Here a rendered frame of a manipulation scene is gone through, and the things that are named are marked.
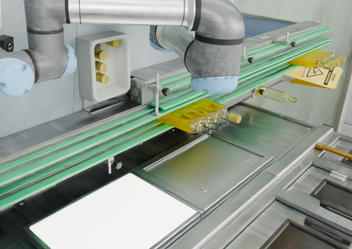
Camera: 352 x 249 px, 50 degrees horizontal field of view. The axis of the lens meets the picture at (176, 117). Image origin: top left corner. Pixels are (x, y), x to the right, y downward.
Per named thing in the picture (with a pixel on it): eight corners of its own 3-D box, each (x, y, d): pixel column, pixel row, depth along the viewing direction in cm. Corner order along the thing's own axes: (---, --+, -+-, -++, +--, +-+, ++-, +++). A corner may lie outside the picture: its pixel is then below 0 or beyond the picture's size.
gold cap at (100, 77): (94, 72, 138) (101, 76, 136) (101, 70, 141) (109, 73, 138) (94, 82, 140) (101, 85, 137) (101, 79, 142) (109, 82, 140)
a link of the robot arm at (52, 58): (78, 30, 82) (31, 37, 75) (80, 79, 87) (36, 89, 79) (57, 24, 87) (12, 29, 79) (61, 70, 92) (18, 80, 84)
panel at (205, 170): (22, 235, 110) (95, 304, 91) (21, 227, 109) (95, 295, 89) (206, 134, 173) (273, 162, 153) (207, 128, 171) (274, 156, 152)
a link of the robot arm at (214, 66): (179, 1, 132) (254, 39, 85) (176, 43, 138) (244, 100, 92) (146, 1, 128) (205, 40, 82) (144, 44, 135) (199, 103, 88)
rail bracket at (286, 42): (271, 43, 217) (293, 47, 209) (273, 30, 214) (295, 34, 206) (275, 41, 220) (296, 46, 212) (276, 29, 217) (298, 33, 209)
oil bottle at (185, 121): (154, 119, 156) (195, 136, 144) (154, 106, 154) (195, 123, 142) (164, 115, 160) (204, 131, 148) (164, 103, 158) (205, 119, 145)
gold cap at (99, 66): (91, 61, 136) (99, 64, 134) (99, 59, 139) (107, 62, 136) (92, 70, 138) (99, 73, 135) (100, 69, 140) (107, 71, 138)
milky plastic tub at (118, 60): (79, 97, 139) (95, 103, 134) (75, 36, 129) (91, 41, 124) (116, 85, 151) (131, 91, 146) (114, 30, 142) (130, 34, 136)
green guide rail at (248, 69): (149, 104, 150) (164, 110, 145) (149, 102, 150) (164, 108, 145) (320, 37, 271) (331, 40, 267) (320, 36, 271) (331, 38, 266)
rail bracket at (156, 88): (141, 110, 147) (164, 120, 140) (141, 69, 140) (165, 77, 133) (146, 108, 150) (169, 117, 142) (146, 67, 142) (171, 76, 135)
